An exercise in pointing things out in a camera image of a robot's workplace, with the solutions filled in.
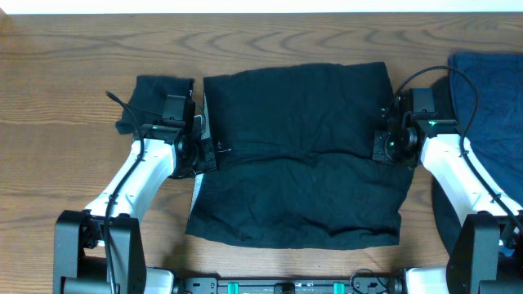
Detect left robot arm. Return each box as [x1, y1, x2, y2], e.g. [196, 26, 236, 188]
[52, 114, 215, 293]

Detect small folded black garment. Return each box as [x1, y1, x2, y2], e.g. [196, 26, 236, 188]
[115, 75, 194, 135]

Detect navy blue garment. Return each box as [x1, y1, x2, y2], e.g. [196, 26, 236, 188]
[449, 52, 522, 203]

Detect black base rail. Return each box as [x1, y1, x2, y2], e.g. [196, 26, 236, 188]
[172, 275, 408, 294]

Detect black garment under pile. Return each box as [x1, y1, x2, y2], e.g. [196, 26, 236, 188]
[431, 77, 461, 255]

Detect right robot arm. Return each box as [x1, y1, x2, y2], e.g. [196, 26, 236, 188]
[373, 93, 522, 293]

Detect black shorts with white trim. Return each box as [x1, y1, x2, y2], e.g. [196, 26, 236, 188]
[186, 62, 413, 250]

